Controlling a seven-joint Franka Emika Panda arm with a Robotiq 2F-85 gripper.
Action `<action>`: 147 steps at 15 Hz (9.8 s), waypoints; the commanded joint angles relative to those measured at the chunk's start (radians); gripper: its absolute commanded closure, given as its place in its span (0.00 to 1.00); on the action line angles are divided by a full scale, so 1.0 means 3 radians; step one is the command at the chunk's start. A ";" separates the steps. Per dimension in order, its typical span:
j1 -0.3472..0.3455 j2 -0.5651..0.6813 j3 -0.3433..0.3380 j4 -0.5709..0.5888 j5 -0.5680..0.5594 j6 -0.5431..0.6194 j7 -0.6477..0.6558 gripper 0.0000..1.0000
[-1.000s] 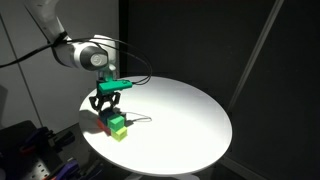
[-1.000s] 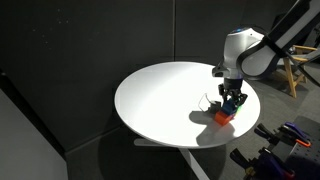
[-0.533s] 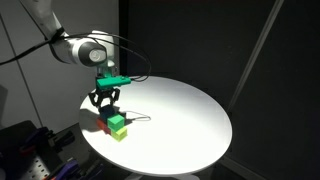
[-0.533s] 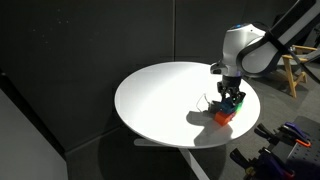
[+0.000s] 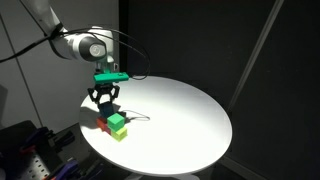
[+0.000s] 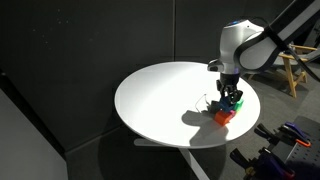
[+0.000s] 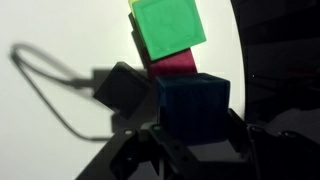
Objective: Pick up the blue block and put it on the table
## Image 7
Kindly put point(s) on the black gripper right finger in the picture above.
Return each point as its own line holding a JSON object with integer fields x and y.
{"x": 283, "y": 156}

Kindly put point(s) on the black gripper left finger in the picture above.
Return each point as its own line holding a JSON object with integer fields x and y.
{"x": 166, "y": 156}

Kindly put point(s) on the blue block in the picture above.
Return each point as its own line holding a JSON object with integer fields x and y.
{"x": 193, "y": 110}

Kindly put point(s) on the magenta block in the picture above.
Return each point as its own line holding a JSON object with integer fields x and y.
{"x": 173, "y": 65}

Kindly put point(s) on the dark green block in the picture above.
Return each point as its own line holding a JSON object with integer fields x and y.
{"x": 170, "y": 28}

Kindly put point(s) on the light green block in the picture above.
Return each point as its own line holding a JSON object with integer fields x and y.
{"x": 132, "y": 6}

